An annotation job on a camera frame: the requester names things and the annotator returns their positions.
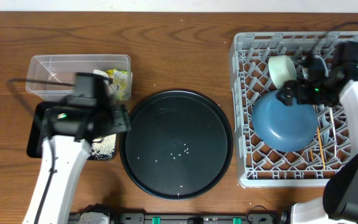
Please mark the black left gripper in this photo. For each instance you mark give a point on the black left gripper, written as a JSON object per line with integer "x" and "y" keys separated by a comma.
{"x": 122, "y": 111}

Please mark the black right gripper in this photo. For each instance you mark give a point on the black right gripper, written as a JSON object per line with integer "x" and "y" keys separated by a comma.
{"x": 302, "y": 96}

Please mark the light blue bowl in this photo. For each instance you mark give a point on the light blue bowl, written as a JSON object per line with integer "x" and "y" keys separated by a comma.
{"x": 314, "y": 68}

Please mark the yellow green snack wrapper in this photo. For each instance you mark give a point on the yellow green snack wrapper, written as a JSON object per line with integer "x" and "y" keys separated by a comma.
{"x": 119, "y": 83}

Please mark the light green bowl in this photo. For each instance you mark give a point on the light green bowl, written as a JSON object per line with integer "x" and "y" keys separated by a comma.
{"x": 281, "y": 69}

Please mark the dark blue plate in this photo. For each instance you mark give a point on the dark blue plate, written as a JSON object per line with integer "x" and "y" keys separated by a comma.
{"x": 283, "y": 128}

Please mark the white tissue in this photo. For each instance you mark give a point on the white tissue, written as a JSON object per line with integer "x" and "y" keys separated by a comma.
{"x": 100, "y": 72}

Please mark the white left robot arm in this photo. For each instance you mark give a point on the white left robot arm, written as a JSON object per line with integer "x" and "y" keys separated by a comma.
{"x": 62, "y": 163}

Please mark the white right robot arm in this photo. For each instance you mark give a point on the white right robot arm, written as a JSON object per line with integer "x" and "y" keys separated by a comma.
{"x": 339, "y": 203}

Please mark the clear plastic waste bin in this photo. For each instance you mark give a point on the clear plastic waste bin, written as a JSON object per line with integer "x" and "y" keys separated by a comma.
{"x": 51, "y": 71}

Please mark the black square waste bin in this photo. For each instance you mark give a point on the black square waste bin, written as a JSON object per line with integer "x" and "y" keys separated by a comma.
{"x": 34, "y": 145}

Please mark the grey dishwasher rack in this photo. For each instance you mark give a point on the grey dishwasher rack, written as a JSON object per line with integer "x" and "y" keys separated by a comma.
{"x": 257, "y": 164}

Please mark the white rice heap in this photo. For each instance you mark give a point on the white rice heap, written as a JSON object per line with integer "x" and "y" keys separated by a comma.
{"x": 103, "y": 149}

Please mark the round black tray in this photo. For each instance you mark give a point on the round black tray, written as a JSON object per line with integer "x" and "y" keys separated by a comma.
{"x": 180, "y": 145}

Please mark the black rail with green clips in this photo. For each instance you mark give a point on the black rail with green clips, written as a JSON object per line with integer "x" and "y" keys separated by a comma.
{"x": 140, "y": 218}

